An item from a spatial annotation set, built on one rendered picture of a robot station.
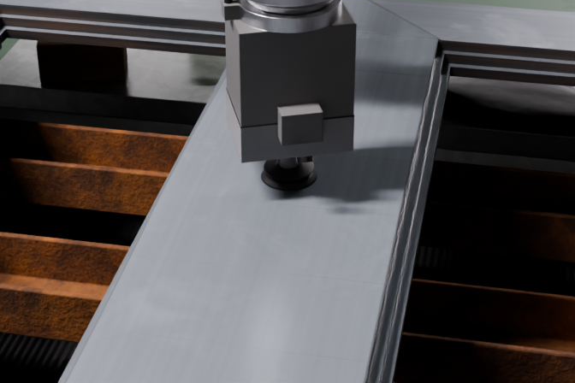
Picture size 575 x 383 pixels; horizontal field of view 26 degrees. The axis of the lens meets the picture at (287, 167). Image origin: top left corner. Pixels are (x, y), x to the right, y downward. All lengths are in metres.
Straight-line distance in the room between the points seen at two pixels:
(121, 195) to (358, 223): 0.38
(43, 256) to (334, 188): 0.31
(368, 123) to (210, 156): 0.14
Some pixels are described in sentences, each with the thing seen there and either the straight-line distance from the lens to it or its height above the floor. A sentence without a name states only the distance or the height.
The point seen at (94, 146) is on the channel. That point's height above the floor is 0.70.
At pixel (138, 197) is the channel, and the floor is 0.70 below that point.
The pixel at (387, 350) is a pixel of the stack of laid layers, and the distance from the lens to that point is 0.83.
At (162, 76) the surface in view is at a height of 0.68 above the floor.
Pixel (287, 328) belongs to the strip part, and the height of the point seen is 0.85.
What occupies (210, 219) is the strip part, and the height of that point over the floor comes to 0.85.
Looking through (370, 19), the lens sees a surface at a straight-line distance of 1.23.
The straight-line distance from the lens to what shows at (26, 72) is 1.53.
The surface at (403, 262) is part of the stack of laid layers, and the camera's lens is 0.90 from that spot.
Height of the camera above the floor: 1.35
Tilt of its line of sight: 31 degrees down
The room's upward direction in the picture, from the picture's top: straight up
